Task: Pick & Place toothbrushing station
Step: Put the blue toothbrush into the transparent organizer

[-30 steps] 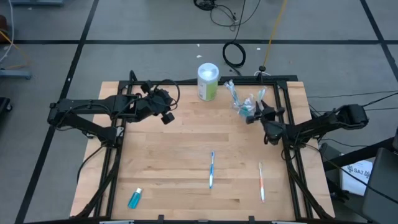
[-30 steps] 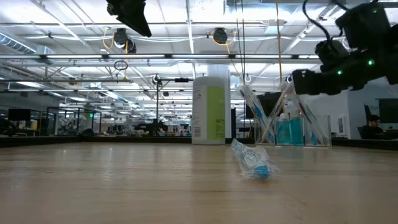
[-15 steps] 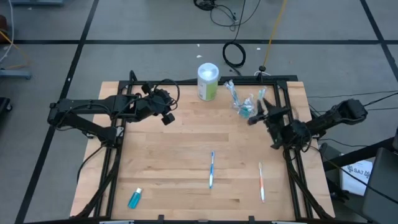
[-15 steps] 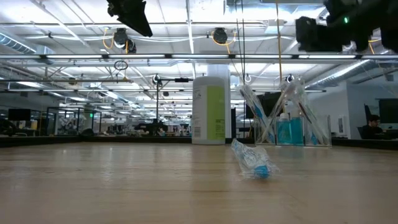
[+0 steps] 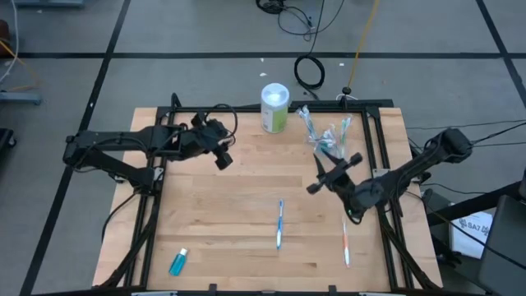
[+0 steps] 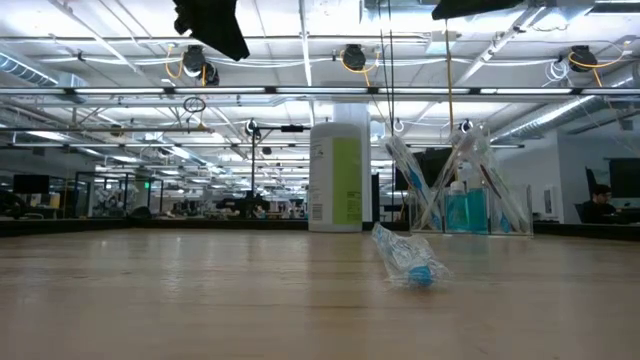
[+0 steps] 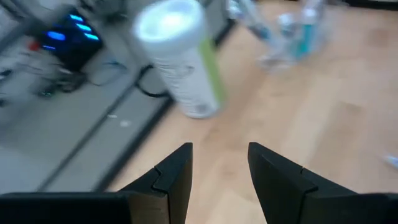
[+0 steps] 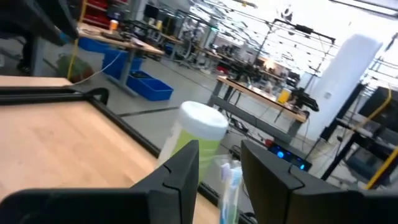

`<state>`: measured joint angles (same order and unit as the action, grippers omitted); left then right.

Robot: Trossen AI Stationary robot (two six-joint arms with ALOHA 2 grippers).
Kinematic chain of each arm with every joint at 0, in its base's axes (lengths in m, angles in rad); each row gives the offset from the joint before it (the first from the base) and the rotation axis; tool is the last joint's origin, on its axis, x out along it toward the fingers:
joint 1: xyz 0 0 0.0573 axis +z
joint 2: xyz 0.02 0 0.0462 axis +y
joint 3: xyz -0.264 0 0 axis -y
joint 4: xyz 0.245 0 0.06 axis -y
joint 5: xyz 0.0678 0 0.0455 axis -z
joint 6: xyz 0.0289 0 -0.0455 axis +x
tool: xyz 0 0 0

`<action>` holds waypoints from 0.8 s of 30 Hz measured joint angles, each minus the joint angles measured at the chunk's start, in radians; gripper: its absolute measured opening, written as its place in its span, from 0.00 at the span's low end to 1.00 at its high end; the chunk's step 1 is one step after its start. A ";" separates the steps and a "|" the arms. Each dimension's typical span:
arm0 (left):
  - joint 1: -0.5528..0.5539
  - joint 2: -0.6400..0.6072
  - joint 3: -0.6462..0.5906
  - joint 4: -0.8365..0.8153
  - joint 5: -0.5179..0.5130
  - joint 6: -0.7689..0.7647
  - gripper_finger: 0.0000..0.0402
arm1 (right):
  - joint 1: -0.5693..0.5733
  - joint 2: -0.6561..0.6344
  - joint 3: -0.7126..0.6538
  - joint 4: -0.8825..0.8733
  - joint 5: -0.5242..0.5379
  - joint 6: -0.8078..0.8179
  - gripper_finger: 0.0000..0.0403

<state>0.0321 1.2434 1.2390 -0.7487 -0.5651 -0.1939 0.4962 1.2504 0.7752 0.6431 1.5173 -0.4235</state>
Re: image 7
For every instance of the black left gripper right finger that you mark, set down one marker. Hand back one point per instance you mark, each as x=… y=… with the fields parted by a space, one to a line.
x=292 y=196

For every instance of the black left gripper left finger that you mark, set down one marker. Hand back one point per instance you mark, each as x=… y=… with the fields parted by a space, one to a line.
x=164 y=196

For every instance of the blue white toothbrush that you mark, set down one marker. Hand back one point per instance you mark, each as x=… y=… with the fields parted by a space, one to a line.
x=261 y=31
x=391 y=161

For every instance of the white paper scrap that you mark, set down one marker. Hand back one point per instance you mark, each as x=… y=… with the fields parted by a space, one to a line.
x=112 y=116

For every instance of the white green wipes canister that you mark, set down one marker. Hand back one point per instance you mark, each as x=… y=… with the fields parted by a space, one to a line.
x=186 y=77

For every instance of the clear plastic cup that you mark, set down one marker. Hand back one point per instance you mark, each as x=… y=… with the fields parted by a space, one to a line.
x=276 y=59

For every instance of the black device blue lights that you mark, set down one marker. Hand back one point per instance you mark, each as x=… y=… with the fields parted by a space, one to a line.
x=71 y=53

